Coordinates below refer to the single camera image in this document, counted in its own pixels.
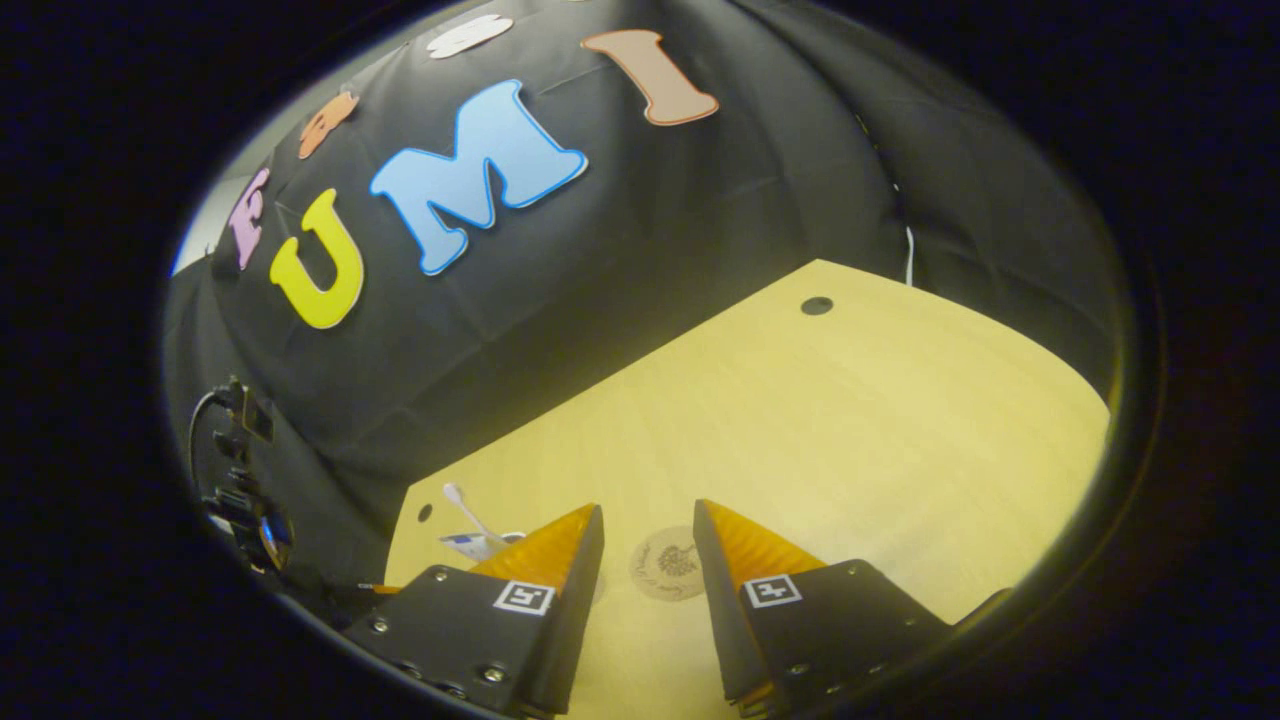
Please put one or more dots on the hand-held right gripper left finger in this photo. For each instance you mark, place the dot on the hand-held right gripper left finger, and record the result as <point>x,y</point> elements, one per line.
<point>582,620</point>

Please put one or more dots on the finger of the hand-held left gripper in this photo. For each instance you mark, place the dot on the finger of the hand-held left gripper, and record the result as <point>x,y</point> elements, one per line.
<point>340,597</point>

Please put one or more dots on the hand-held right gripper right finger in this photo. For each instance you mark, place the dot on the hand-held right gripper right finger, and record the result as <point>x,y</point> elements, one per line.
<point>720,620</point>

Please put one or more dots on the round wooden coaster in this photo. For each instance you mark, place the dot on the round wooden coaster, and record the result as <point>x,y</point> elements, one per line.
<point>665,565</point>

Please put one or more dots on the white toothpaste tube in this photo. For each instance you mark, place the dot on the white toothpaste tube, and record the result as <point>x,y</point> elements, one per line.
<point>465,546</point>

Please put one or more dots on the white toothbrush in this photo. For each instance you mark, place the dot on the white toothbrush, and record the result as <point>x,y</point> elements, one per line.
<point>468,515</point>

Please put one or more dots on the wooden desktop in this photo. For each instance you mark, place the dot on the wooden desktop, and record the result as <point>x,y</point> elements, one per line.
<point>850,430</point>

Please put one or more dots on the black backdrop cloth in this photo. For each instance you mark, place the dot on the black backdrop cloth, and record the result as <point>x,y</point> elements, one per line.
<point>650,280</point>

